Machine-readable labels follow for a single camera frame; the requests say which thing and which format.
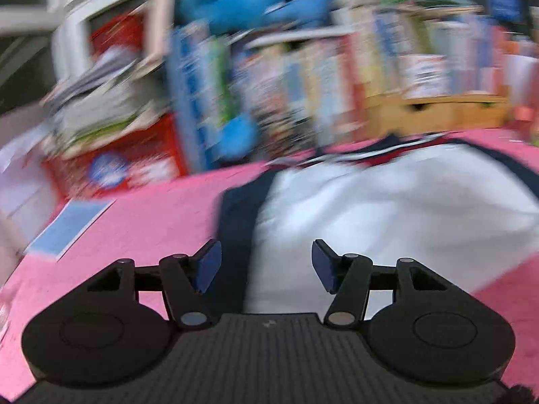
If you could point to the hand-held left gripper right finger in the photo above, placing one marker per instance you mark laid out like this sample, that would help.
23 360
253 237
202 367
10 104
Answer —
322 267

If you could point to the pile of papers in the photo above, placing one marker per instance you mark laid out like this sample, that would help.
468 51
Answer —
105 105

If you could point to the white printed box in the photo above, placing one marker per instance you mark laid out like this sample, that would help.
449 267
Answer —
423 75

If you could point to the pink blanket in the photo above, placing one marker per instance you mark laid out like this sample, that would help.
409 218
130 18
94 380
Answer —
147 219

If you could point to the red printed box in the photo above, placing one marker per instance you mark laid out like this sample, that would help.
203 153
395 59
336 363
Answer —
139 160

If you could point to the row of colourful books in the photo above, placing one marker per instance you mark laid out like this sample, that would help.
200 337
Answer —
316 80

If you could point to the wooden bookshelf with drawers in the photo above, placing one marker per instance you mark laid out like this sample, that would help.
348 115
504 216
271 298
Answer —
421 113

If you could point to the blue booklet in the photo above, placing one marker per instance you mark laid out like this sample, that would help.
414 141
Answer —
67 227

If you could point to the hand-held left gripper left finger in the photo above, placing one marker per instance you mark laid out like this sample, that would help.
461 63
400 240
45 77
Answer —
208 267

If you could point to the white window frame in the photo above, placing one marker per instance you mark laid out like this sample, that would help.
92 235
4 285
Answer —
75 8

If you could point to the navy and white jacket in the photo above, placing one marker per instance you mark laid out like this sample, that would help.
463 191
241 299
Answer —
358 210

